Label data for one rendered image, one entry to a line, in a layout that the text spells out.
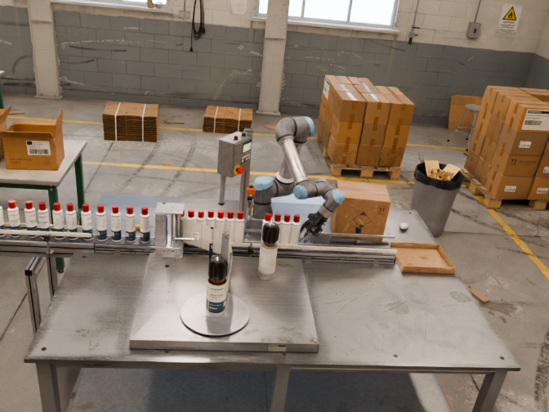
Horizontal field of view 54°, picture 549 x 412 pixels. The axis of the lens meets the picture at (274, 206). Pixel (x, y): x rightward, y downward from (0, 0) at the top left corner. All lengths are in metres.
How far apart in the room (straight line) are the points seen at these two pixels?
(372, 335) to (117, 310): 1.18
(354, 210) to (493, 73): 6.09
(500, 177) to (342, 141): 1.71
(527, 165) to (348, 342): 4.04
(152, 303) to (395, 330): 1.13
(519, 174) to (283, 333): 4.22
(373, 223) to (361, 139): 3.04
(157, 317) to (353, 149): 4.14
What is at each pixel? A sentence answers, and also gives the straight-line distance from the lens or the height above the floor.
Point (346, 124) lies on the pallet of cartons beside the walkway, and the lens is 6.05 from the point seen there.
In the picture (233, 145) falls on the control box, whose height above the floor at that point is 1.46.
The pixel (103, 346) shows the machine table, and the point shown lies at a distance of 2.41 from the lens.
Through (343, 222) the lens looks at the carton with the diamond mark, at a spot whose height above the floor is 0.95.
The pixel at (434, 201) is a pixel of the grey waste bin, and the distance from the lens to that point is 5.09.
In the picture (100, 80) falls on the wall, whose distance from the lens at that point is 8.36.
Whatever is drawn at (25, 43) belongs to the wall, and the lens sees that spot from 8.53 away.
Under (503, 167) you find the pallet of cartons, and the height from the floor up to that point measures 0.48.
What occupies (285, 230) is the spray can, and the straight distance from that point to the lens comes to 2.90.
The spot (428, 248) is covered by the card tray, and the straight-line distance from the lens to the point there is 3.35.
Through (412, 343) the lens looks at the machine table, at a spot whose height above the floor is 0.83.
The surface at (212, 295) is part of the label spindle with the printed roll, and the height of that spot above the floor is 1.01.
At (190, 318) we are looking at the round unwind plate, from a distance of 2.42.
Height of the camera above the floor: 2.43
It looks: 27 degrees down
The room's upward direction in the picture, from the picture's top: 6 degrees clockwise
